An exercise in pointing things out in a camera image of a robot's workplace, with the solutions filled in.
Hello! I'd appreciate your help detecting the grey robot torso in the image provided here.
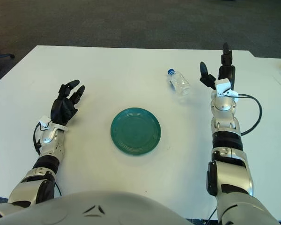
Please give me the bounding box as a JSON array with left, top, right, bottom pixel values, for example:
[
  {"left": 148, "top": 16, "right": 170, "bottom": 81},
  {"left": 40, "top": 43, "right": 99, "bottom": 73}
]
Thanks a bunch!
[{"left": 0, "top": 191, "right": 190, "bottom": 225}]

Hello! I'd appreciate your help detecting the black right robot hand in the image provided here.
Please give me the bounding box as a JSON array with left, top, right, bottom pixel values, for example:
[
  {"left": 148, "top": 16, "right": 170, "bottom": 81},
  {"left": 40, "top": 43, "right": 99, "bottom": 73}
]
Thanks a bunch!
[{"left": 200, "top": 42, "right": 236, "bottom": 91}]

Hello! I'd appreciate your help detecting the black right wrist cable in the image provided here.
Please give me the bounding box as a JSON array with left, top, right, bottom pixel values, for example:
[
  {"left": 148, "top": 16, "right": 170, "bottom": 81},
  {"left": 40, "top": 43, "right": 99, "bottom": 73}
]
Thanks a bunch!
[{"left": 234, "top": 93, "right": 263, "bottom": 136}]

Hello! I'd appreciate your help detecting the white right wrist connector box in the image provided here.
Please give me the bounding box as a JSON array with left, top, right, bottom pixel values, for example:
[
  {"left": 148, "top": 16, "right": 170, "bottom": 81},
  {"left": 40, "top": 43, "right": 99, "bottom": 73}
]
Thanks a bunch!
[{"left": 214, "top": 79, "right": 232, "bottom": 97}]

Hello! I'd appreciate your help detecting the clear bottle with blue cap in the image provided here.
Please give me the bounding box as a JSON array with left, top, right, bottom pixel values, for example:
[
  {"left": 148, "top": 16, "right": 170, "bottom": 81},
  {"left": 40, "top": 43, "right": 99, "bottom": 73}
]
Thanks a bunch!
[{"left": 166, "top": 68, "right": 191, "bottom": 96}]

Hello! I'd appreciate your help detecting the green round plate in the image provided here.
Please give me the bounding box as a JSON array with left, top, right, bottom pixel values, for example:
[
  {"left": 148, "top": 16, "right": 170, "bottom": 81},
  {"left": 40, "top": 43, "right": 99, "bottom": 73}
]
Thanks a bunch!
[{"left": 110, "top": 107, "right": 162, "bottom": 157}]

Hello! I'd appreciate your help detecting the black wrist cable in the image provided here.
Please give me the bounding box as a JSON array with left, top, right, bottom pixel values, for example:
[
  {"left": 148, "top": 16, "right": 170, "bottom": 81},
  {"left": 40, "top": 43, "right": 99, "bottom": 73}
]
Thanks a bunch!
[
  {"left": 32, "top": 123, "right": 44, "bottom": 155},
  {"left": 234, "top": 93, "right": 263, "bottom": 136}
]

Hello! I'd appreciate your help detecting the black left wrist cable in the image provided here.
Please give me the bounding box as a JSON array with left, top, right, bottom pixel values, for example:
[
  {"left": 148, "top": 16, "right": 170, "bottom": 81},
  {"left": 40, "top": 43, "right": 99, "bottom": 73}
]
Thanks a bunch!
[{"left": 32, "top": 123, "right": 44, "bottom": 155}]

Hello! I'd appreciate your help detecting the black office chair base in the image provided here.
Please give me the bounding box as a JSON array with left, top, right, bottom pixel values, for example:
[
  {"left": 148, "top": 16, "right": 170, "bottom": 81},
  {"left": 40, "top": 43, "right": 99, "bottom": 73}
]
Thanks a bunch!
[{"left": 0, "top": 29, "right": 15, "bottom": 71}]

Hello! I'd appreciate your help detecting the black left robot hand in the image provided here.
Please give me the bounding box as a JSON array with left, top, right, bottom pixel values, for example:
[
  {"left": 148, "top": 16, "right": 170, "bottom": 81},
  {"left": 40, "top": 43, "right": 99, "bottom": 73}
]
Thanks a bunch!
[{"left": 51, "top": 79, "right": 86, "bottom": 126}]

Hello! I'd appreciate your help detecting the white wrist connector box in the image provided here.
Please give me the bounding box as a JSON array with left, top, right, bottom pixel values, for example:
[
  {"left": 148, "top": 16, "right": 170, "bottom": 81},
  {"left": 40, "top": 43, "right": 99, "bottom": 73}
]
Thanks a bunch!
[
  {"left": 214, "top": 79, "right": 232, "bottom": 97},
  {"left": 39, "top": 116, "right": 52, "bottom": 129}
]

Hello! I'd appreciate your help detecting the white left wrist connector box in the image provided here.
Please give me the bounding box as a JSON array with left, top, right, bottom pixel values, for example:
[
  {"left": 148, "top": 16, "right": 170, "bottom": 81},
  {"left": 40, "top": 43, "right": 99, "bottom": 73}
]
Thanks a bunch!
[{"left": 39, "top": 116, "right": 52, "bottom": 129}]

